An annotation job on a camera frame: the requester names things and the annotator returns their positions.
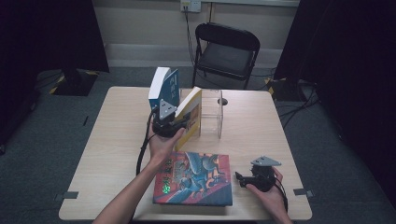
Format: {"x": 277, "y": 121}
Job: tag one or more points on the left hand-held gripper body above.
{"x": 165, "y": 123}

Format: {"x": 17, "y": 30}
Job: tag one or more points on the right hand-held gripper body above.
{"x": 263, "y": 179}

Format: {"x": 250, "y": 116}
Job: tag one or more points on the yellow book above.
{"x": 193, "y": 112}

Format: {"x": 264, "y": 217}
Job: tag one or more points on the clear acrylic book rack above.
{"x": 211, "y": 113}

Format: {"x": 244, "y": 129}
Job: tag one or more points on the blue book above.
{"x": 169, "y": 87}

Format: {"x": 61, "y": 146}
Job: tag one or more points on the red illustrated book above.
{"x": 193, "y": 180}

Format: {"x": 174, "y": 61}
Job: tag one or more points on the person's right hand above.
{"x": 271, "y": 199}

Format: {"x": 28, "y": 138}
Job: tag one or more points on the person's left hand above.
{"x": 163, "y": 147}

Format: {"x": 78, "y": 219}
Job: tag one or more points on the grey tape strip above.
{"x": 70, "y": 195}
{"x": 302, "y": 192}

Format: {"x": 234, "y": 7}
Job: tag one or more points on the black folding chair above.
{"x": 225, "y": 56}

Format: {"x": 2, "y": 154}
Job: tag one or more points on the black stand base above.
{"x": 288, "y": 90}
{"x": 74, "y": 82}

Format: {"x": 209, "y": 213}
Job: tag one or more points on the black curtain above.
{"x": 46, "y": 34}
{"x": 348, "y": 62}

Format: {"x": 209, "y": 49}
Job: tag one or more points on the white wall socket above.
{"x": 190, "y": 5}

